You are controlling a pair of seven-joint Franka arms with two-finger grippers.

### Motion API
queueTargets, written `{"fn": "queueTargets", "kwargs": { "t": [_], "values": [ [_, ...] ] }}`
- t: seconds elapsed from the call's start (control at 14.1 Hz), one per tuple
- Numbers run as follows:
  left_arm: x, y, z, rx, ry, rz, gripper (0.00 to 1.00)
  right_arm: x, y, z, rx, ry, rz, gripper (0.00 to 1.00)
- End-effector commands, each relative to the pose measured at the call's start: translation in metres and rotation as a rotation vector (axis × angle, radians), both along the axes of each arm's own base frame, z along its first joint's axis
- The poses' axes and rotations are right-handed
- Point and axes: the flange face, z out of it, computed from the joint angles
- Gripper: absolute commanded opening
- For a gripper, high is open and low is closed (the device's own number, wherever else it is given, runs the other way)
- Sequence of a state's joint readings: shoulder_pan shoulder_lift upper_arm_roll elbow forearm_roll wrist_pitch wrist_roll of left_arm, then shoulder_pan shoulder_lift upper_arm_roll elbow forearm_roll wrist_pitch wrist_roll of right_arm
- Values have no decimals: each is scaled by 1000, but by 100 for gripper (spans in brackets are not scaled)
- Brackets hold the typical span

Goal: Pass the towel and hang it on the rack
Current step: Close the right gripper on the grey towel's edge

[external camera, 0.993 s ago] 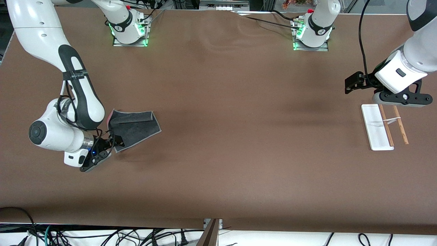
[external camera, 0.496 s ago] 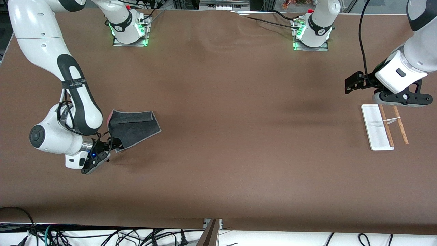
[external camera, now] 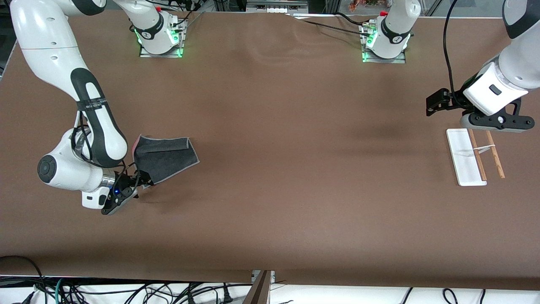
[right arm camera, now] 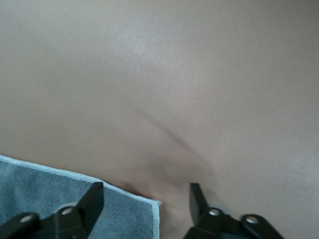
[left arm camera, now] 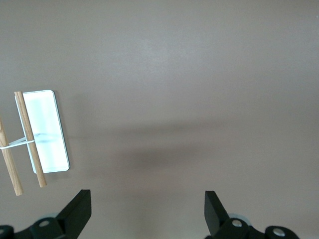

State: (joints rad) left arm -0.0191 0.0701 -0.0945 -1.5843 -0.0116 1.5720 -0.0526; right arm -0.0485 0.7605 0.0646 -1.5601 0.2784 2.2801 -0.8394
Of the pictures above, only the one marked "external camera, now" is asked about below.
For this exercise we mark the grey towel with pink underside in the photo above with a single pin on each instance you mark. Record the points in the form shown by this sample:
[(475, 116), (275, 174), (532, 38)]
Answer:
[(166, 160)]

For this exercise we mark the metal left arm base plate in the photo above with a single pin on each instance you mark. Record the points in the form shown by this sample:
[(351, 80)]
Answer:
[(398, 60)]

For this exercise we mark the orange plastic objects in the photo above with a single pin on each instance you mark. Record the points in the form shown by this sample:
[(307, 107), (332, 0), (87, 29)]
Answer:
[(358, 5)]

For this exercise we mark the white and wooden towel rack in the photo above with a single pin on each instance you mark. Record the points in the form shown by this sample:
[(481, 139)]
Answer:
[(464, 156)]

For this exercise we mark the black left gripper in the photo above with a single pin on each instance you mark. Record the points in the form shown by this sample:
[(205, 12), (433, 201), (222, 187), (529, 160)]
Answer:
[(457, 100)]

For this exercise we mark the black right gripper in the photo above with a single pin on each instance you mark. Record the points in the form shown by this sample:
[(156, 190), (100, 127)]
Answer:
[(122, 182)]

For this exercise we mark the metal frame post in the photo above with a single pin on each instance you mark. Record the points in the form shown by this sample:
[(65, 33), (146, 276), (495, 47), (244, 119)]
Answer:
[(259, 291)]

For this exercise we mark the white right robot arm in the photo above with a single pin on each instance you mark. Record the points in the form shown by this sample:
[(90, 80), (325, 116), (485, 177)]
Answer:
[(63, 173)]

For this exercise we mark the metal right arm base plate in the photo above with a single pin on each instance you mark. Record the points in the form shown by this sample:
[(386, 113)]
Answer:
[(145, 53)]

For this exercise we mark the brown table cover sheet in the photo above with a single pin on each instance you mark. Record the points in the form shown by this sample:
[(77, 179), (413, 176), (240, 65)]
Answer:
[(270, 169)]

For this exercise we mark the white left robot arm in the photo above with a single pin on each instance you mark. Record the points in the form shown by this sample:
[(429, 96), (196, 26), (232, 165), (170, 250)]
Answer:
[(514, 63)]

